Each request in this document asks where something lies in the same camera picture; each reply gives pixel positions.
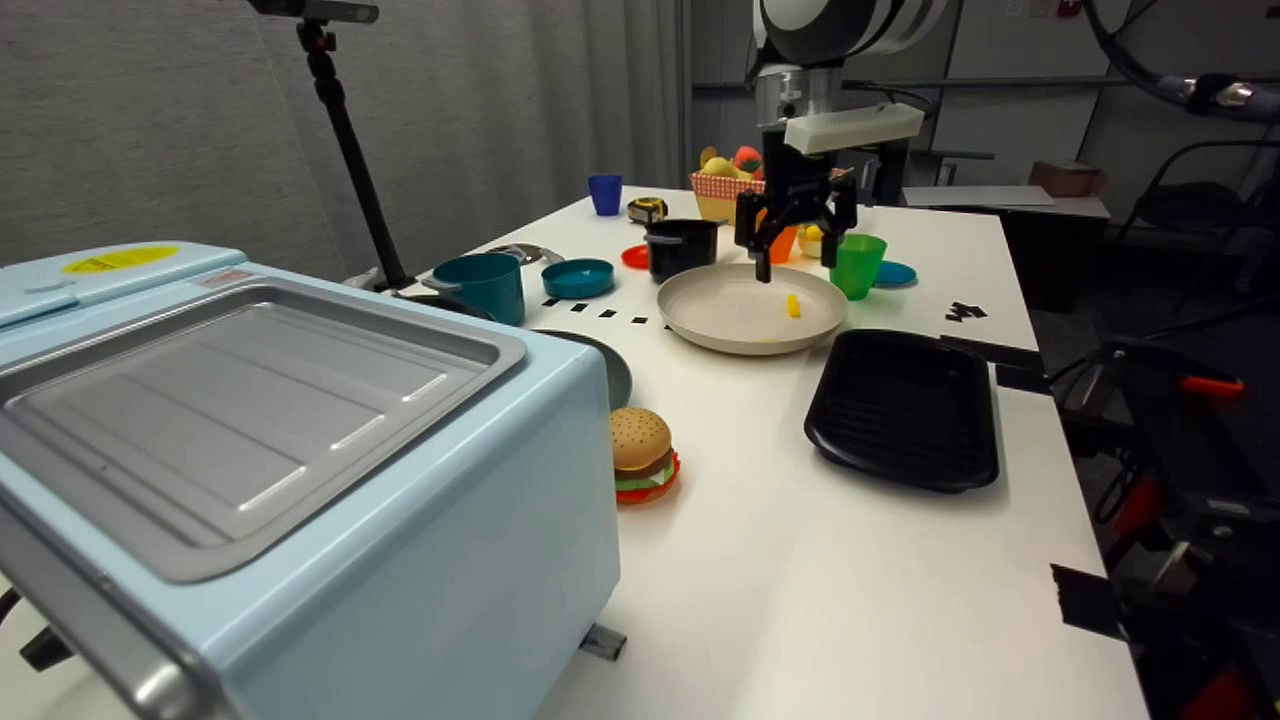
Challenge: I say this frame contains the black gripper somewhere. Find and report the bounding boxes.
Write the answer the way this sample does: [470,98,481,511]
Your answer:
[733,127,861,288]

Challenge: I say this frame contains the white round plate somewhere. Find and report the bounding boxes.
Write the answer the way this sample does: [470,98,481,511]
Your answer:
[655,260,853,359]

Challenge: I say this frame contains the orange toy cup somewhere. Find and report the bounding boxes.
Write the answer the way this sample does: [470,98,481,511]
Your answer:
[769,214,830,269]

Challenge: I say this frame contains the green plastic cup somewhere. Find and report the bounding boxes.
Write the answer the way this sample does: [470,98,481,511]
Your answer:
[830,229,891,303]

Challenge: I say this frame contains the pink toy basket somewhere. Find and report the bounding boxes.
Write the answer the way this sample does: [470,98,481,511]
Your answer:
[687,162,769,229]

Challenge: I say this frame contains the black toy pot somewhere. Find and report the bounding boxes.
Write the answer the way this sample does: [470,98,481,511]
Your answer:
[646,214,724,288]

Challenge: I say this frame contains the blue toy cup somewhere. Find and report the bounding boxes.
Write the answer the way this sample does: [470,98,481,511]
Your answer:
[583,172,629,219]

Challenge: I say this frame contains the black rectangular tray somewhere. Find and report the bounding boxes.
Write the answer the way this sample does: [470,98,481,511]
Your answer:
[801,328,1006,497]

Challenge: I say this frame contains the teal toy saucer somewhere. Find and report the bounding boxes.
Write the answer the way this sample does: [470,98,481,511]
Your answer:
[541,256,620,303]

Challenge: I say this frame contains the toy hamburger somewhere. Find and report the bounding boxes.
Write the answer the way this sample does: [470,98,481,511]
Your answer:
[610,403,684,511]

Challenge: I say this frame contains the brown box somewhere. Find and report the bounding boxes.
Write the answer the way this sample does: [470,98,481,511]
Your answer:
[1030,156,1113,203]

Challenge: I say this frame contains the grey metal disc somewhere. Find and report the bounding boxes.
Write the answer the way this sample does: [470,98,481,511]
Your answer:
[481,238,570,269]

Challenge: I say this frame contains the teal toy cup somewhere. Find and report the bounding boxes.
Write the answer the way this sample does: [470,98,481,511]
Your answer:
[397,251,528,330]

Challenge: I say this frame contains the black tripod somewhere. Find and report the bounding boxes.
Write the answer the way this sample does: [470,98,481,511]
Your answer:
[291,12,420,295]

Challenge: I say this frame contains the black tape strip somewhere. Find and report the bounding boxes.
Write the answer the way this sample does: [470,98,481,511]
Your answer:
[1047,561,1128,639]

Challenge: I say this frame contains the light blue toy oven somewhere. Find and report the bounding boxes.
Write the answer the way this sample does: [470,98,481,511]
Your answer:
[0,236,625,720]

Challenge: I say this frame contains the grey curtain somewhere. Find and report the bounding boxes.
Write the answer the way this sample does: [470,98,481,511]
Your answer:
[0,0,703,291]

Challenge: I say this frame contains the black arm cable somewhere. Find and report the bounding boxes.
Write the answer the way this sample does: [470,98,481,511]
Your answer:
[1080,0,1280,127]

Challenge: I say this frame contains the red handled clamp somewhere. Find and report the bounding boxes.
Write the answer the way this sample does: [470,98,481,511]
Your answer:
[1175,663,1263,720]
[1175,373,1254,407]
[1113,470,1165,542]

